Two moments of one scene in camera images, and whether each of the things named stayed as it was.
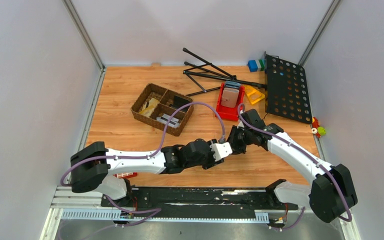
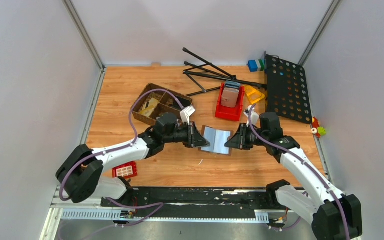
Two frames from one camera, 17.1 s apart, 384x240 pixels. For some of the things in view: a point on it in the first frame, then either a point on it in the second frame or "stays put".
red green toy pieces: (318, 130) stays put
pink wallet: (229, 97) stays put
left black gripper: (212, 162) -> (195, 139)
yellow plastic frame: (254, 96) stays put
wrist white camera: (221, 150) -> (186, 113)
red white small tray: (125, 175) stays put
